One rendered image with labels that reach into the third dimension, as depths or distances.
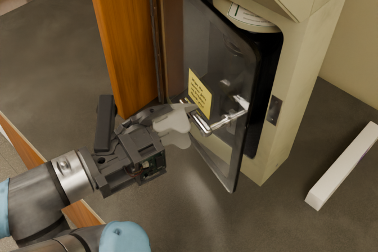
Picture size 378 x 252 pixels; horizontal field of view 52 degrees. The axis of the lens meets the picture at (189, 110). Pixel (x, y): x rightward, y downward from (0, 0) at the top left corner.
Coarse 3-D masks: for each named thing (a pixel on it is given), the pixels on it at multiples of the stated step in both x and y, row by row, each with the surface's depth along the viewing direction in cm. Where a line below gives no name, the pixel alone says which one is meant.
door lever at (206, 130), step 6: (180, 102) 69; (186, 102) 69; (192, 114) 67; (198, 114) 67; (192, 120) 67; (198, 120) 66; (204, 120) 66; (222, 120) 66; (228, 120) 66; (198, 126) 66; (204, 126) 65; (210, 126) 66; (216, 126) 66; (222, 126) 66; (228, 126) 67; (204, 132) 65; (210, 132) 65
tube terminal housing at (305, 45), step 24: (240, 0) 59; (336, 0) 56; (288, 24) 55; (312, 24) 54; (288, 48) 58; (312, 48) 60; (288, 72) 60; (312, 72) 67; (288, 96) 65; (264, 120) 72; (288, 120) 74; (264, 144) 77; (288, 144) 85; (264, 168) 82
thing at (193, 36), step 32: (160, 0) 70; (192, 0) 60; (160, 32) 77; (192, 32) 64; (224, 32) 55; (192, 64) 70; (224, 64) 59; (256, 64) 51; (224, 96) 64; (192, 128) 84; (224, 128) 69; (224, 160) 76
